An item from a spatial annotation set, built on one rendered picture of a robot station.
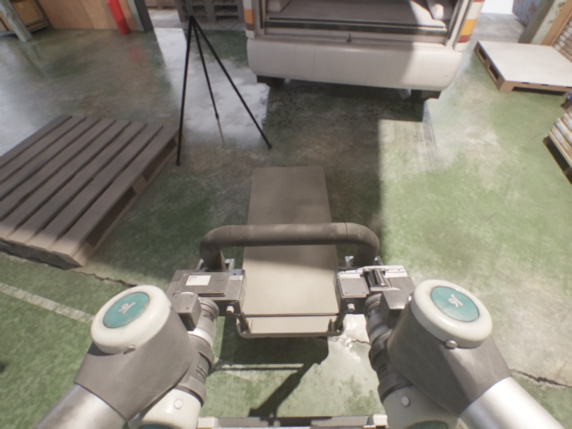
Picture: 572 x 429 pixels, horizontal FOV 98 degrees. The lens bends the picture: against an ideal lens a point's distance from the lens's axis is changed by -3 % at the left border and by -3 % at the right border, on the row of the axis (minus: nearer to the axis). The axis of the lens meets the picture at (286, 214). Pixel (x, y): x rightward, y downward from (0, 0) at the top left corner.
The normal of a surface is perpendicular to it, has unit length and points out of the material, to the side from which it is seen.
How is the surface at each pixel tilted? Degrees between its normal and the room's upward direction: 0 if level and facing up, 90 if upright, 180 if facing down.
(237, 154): 0
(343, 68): 89
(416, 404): 30
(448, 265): 0
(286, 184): 0
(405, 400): 41
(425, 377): 74
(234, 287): 20
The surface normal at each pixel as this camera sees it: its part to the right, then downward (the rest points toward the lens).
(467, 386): -0.55, -0.17
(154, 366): 0.88, 0.11
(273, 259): -0.03, -0.64
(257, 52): -0.33, 0.69
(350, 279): -0.03, -0.86
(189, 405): 0.84, -0.47
